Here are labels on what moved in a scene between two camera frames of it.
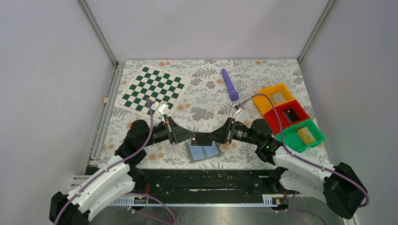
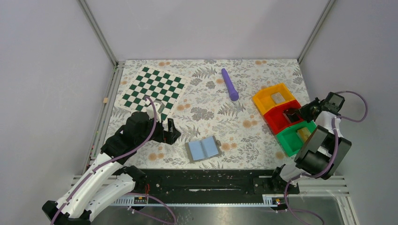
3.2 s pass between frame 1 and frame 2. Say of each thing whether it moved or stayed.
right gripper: moved
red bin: stayed
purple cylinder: stayed
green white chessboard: stayed
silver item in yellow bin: stayed
